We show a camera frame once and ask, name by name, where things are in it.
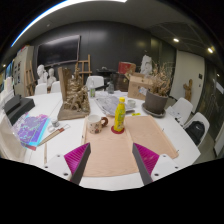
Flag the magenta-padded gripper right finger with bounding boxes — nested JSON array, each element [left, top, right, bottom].
[[131, 142, 182, 186]]

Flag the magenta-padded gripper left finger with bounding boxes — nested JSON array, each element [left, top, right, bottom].
[[43, 142, 92, 186]]

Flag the yellow drink bottle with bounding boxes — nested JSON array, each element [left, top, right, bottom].
[[113, 96, 127, 133]]

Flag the wooden paint brush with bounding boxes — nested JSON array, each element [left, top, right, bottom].
[[38, 124, 71, 147]]

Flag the beige wood-grain table mat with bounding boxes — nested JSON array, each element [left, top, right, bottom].
[[80, 114, 180, 178]]

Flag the flat round red coaster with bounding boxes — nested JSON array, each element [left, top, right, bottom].
[[110, 124, 126, 135]]

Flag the black backpack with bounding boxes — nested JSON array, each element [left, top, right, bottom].
[[185, 120, 206, 146]]

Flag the potted dried plant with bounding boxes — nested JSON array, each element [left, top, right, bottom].
[[141, 61, 176, 118]]

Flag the small glass cup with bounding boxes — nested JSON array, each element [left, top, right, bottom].
[[127, 98, 137, 109]]

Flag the brown carved sculpture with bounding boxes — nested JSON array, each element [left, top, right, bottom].
[[57, 61, 92, 121]]

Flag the white chair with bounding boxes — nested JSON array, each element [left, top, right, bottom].
[[49, 80, 62, 94], [171, 97, 194, 126], [85, 75, 105, 91], [183, 111, 211, 146], [34, 83, 48, 96]]

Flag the newspaper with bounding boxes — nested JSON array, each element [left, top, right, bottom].
[[94, 94, 134, 117]]

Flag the small white spray bottle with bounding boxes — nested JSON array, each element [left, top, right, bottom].
[[89, 78, 97, 99]]

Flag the cardboard box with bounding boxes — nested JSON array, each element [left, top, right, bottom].
[[127, 73, 154, 101]]

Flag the black flat box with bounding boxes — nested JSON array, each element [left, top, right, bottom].
[[3, 94, 36, 126]]

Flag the wooden figure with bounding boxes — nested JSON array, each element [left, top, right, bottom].
[[182, 78, 194, 103]]

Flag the dark brown wooden crate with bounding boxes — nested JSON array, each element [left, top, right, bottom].
[[116, 73, 129, 93]]

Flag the white plaster bust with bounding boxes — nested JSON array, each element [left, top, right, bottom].
[[36, 64, 49, 85], [47, 67, 58, 88]]

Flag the wooden easel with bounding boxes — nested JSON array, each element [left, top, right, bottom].
[[25, 59, 37, 97], [77, 54, 93, 84]]

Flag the red box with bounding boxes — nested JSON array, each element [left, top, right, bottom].
[[117, 61, 137, 75]]

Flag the white plaster statue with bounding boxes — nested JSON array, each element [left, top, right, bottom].
[[139, 54, 154, 76]]

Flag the pale shelf cabinet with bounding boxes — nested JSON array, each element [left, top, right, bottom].
[[13, 45, 35, 98]]

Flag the long ceiling light strip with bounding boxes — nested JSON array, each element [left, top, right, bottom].
[[10, 0, 128, 48]]

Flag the white mug with brown handle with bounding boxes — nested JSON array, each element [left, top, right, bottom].
[[87, 114, 109, 135]]

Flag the dark wall screen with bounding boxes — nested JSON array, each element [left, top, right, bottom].
[[36, 34, 82, 68]]

